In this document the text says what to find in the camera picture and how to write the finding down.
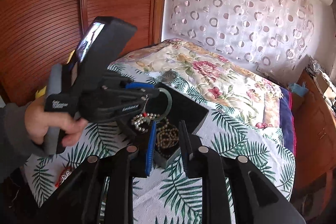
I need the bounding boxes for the white pearl necklace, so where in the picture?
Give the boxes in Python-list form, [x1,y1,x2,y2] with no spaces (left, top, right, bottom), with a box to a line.
[130,112,161,134]

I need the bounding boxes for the pale green jade bangle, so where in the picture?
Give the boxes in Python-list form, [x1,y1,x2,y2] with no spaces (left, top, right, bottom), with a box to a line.
[144,87,173,122]

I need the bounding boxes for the red string bracelet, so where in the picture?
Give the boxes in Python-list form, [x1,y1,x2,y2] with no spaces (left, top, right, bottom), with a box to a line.
[54,165,74,188]

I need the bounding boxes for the black jewelry box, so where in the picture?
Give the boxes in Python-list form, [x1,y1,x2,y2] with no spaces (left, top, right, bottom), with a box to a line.
[126,82,210,169]

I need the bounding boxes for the wooden bead mala strand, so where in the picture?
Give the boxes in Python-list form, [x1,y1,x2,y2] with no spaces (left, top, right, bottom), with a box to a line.
[155,118,179,159]

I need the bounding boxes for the grey sleeved left forearm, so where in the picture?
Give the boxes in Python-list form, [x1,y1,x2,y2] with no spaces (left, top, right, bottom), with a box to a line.
[0,103,46,182]

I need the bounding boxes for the person's left hand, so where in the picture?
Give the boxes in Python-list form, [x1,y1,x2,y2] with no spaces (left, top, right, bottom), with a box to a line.
[25,97,88,147]

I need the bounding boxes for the yellow pikachu plush toy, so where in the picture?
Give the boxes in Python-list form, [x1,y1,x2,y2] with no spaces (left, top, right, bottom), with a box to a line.
[35,50,75,99]

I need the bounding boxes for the phone mounted on gripper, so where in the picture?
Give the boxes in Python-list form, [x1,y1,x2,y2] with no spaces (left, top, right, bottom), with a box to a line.
[76,22,105,63]

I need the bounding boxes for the palm leaf print bedspread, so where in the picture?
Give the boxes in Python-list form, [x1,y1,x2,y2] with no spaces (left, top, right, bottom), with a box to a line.
[23,62,296,224]

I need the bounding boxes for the navy blue blanket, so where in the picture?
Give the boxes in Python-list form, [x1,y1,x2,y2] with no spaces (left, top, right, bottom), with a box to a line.
[280,87,297,155]

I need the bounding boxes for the wooden wardrobe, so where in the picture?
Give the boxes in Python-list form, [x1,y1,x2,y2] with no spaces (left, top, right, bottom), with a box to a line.
[1,0,164,105]

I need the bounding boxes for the floral quilt blanket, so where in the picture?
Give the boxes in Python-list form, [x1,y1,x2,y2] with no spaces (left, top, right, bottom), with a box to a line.
[117,39,282,128]

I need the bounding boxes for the wooden side cabinet counter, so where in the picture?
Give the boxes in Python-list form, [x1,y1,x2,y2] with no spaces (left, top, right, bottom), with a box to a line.
[294,71,335,190]

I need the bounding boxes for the blue tissue paper bundle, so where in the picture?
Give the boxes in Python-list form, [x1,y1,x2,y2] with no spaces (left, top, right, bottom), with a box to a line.
[288,82,309,97]

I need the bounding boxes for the pink circle pattern curtain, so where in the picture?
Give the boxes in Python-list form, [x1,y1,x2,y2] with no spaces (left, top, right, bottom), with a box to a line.
[170,0,314,81]

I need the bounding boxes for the cardboard box on counter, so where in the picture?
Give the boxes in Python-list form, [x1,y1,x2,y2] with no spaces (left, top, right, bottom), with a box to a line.
[314,72,335,101]

